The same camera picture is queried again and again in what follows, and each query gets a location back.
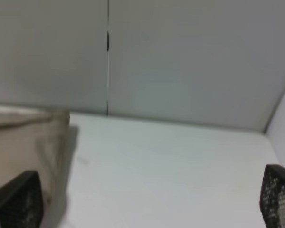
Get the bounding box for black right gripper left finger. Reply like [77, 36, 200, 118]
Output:
[0, 171, 44, 228]

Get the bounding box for khaki shorts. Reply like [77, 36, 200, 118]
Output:
[0, 105, 71, 214]

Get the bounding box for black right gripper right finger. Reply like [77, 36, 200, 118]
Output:
[259, 164, 285, 228]

